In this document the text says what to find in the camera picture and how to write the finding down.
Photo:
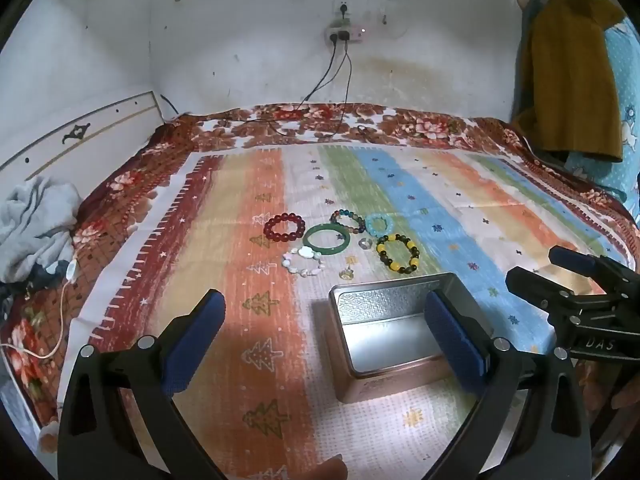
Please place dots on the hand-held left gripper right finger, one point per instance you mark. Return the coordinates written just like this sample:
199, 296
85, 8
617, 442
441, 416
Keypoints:
455, 345

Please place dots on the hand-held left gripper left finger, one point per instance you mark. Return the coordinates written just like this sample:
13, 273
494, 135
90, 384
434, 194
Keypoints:
197, 340

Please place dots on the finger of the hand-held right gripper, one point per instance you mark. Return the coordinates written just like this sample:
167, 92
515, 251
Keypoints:
567, 259
537, 290

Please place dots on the silver metal tin box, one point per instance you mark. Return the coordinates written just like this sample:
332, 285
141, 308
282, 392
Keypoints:
385, 340

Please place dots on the green jade bangle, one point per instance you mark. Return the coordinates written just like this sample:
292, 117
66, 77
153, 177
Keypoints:
310, 246

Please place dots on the striped colourful blanket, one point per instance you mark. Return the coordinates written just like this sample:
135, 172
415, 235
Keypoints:
250, 200

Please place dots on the blue printed cloth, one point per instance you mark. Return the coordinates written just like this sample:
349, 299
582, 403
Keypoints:
622, 110

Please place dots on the brown hanging garment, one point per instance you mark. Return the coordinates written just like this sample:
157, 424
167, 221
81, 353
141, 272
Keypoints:
570, 85

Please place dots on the brown floral bedsheet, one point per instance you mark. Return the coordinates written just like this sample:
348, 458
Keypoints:
165, 150

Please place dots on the grey crumpled cloth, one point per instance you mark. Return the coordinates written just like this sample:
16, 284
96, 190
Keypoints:
35, 220

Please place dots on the white headboard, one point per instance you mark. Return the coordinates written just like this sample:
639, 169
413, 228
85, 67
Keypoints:
90, 135

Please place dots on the wall socket with plugs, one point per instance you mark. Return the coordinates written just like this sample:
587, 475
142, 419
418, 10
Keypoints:
356, 35

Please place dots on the wall socket with plug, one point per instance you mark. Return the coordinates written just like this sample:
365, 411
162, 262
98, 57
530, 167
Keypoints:
343, 8

